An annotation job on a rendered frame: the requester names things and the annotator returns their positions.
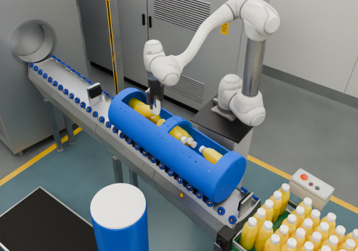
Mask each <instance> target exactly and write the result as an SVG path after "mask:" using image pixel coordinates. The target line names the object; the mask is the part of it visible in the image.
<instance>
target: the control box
mask: <svg viewBox="0 0 358 251"><path fill-rule="evenodd" d="M302 174H306V175H307V176H308V178H307V179H303V178H301V175H302ZM310 182H312V183H313V186H310V185H309V183H310ZM289 186H290V188H289V191H290V192H292V193H293V194H295V195H296V196H298V197H299V198H301V199H302V200H304V198H310V199H311V200H312V203H311V205H312V206H313V207H315V208H316V209H318V210H319V211H321V210H322V209H323V207H324V206H325V205H326V204H327V203H328V201H329V200H330V198H331V196H332V193H333V191H334V188H333V187H331V186H330V185H328V184H326V183H325V182H323V181H321V180H319V179H318V178H316V177H315V176H313V175H311V174H310V173H308V172H306V171H305V170H303V169H301V168H300V169H299V170H298V171H297V172H296V173H295V174H294V175H293V176H292V177H291V179H290V182H289ZM316 186H319V187H320V189H319V190H317V189H316V188H315V187H316Z"/></svg>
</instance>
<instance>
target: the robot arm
mask: <svg viewBox="0 0 358 251"><path fill-rule="evenodd" d="M237 18H239V19H241V20H243V22H244V26H245V31H246V35H247V37H248V39H247V48H246V57H245V66H244V71H243V80H242V79H241V78H240V77H239V76H237V75H235V74H228V75H226V76H225V77H223V78H222V80H221V82H220V84H219V87H218V99H216V98H214V99H213V102H214V103H215V104H217V105H216V106H215V107H213V108H212V109H211V111H212V112H214V113H217V114H219V115H221V116H223V117H225V118H227V119H228V120H229V121H231V122H233V121H234V120H235V118H236V117H237V118H238V119H239V120H240V121H241V122H243V123H244V124H246V125H248V126H258V125H259V124H261V123H262V122H263V121H264V119H265V108H264V107H263V106H264V105H263V99H262V94H261V92H260V91H259V85H260V81H261V74H262V67H263V61H264V54H265V48H266V41H267V39H268V38H269V37H270V35H271V34H273V33H275V32H276V31H277V30H278V28H279V26H280V17H279V15H278V13H277V11H276V10H275V9H274V8H273V7H272V6H271V5H270V4H268V3H266V2H265V1H263V0H228V1H227V2H226V3H225V4H223V5H222V6H221V7H220V8H219V9H218V10H217V11H215V12H214V13H213V14H212V15H211V16H209V17H208V18H207V19H206V20H205V21H204V22H203V23H202V24H201V26H200V27H199V28H198V30H197V32H196V34H195V35H194V37H193V39H192V41H191V43H190V44H189V46H188V48H187V49H186V50H185V51H184V52H183V53H182V54H180V55H178V56H173V55H170V56H165V53H164V51H163V47H162V45H161V43H160V41H157V40H150V41H147V42H146V43H145V46H144V50H143V59H144V65H145V70H146V78H147V79H148V85H149V87H148V90H147V91H144V92H145V96H146V101H147V104H148V105H149V106H150V110H151V113H152V114H155V113H154V104H153V102H154V95H155V94H156V96H157V99H156V107H157V108H158V109H159V110H160V105H161V101H162V99H163V98H164V86H165V85H166V86H174V85H176V84H177V83H178V81H179V79H180V74H181V73H182V70H183V68H184V67H185V66H186V65H187V64H188V63H189V62H190V61H191V60H192V59H193V58H194V56H195V55H196V54H197V52H198V51H199V49H200V47H201V46H202V44H203V42H204V41H205V39H206V37H207V36H208V34H209V33H210V32H211V31H212V30H213V29H214V28H216V27H218V26H220V25H223V24H225V23H228V22H231V21H233V20H235V19H237ZM160 111H161V110H160Z"/></svg>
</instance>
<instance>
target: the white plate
mask: <svg viewBox="0 0 358 251"><path fill-rule="evenodd" d="M145 206H146V202H145V197H144V195H143V193H142V192H141V191H140V190H139V189H138V188H137V187H135V186H133V185H130V184H126V183H117V184H112V185H109V186H107V187H105V188H103V189H101V190H100V191H99V192H98V193H97V194H96V195H95V196H94V198H93V200H92V202H91V215H92V217H93V219H94V221H95V222H96V223H98V224H99V225H100V226H102V227H105V228H108V229H122V228H126V227H128V226H130V225H132V224H134V223H135V222H137V221H138V220H139V219H140V218H141V216H142V215H143V213H144V211H145Z"/></svg>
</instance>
